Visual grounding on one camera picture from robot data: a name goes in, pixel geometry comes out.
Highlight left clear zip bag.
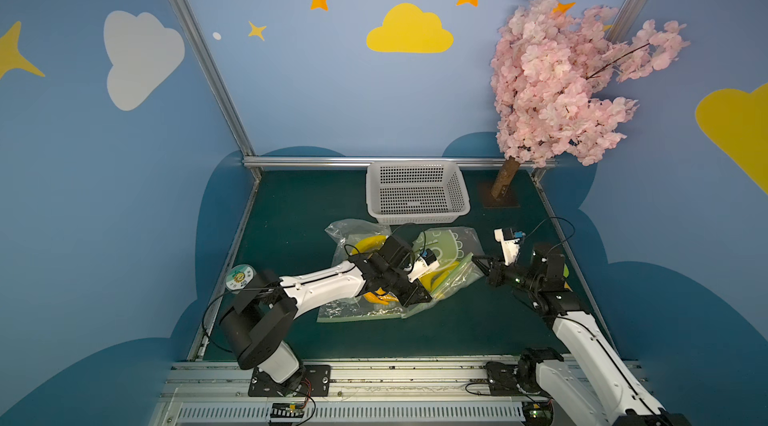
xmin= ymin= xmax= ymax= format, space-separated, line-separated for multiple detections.
xmin=317 ymin=219 xmax=405 ymax=324

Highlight yellow banana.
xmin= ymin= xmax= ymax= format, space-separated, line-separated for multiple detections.
xmin=419 ymin=261 xmax=459 ymax=294

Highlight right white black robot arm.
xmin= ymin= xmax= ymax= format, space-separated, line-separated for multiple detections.
xmin=473 ymin=239 xmax=690 ymax=425

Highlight white perforated plastic basket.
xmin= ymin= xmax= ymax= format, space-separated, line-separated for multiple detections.
xmin=366 ymin=160 xmax=471 ymax=225

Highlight yellow banana top left bag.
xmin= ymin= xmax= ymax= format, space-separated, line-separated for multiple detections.
xmin=345 ymin=235 xmax=388 ymax=256

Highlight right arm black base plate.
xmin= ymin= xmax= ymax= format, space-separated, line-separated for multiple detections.
xmin=484 ymin=348 xmax=564 ymax=396

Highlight orange banana left bag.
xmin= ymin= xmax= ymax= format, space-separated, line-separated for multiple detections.
xmin=363 ymin=289 xmax=399 ymax=305

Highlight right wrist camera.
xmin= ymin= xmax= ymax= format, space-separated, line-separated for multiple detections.
xmin=494 ymin=228 xmax=526 ymax=266

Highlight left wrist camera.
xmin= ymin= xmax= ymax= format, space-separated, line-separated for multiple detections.
xmin=408 ymin=249 xmax=439 ymax=282

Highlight aluminium front rail frame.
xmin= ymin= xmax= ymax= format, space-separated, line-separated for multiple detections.
xmin=146 ymin=355 xmax=655 ymax=426

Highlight green printed zip bag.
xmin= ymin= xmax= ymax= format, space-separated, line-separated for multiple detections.
xmin=400 ymin=227 xmax=484 ymax=319

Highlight pink blossom artificial tree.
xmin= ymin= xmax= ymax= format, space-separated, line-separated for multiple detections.
xmin=490 ymin=0 xmax=689 ymax=169

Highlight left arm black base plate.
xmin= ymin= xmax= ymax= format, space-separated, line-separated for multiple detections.
xmin=247 ymin=364 xmax=332 ymax=398

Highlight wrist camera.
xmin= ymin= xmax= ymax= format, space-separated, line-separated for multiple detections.
xmin=408 ymin=249 xmax=439 ymax=282
xmin=494 ymin=228 xmax=526 ymax=266

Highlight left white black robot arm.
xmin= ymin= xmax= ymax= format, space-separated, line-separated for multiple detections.
xmin=218 ymin=234 xmax=439 ymax=391

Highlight small round labelled jar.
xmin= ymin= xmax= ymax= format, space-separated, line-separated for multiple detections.
xmin=225 ymin=264 xmax=255 ymax=291

